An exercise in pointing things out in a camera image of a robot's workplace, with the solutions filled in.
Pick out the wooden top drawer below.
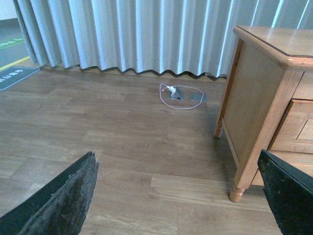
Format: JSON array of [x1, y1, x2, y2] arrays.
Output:
[[269, 99, 313, 154]]

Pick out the wooden nightstand cabinet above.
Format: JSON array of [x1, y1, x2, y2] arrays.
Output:
[[214, 26, 313, 202]]

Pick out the white floor cable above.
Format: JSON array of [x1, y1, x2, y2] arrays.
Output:
[[159, 83, 205, 110]]

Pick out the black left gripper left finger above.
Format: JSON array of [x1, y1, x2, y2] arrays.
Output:
[[0, 152, 99, 235]]

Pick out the grey floor sign mat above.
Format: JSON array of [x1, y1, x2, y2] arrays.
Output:
[[0, 66, 40, 91]]

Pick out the closed grey floor socket cover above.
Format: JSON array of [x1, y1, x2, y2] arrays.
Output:
[[189, 93, 208, 102]]

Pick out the white floor charger plug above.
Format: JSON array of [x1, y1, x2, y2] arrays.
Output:
[[166, 86, 176, 94]]

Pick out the open grey floor socket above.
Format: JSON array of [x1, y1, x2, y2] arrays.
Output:
[[167, 87, 184, 100]]

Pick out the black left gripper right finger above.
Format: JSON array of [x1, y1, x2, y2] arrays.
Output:
[[257, 149, 313, 235]]

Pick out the grey pleated curtain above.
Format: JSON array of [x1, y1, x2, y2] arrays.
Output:
[[14, 0, 313, 77]]

